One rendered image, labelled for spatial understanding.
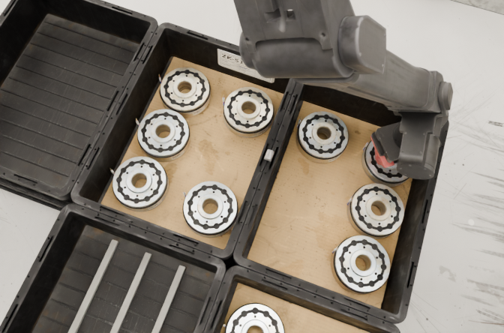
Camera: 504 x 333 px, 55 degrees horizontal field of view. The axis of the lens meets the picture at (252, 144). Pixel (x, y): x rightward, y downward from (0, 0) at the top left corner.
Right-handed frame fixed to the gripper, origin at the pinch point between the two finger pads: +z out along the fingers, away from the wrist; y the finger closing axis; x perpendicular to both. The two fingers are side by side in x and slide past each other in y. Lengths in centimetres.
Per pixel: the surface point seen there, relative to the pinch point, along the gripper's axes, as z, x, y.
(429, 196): -5.7, -10.5, 0.5
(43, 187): -6, 10, -64
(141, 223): -6.1, -0.6, -49.2
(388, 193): 1.3, -6.8, -3.5
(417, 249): -5.7, -18.5, -5.5
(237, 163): 4.0, 8.4, -29.4
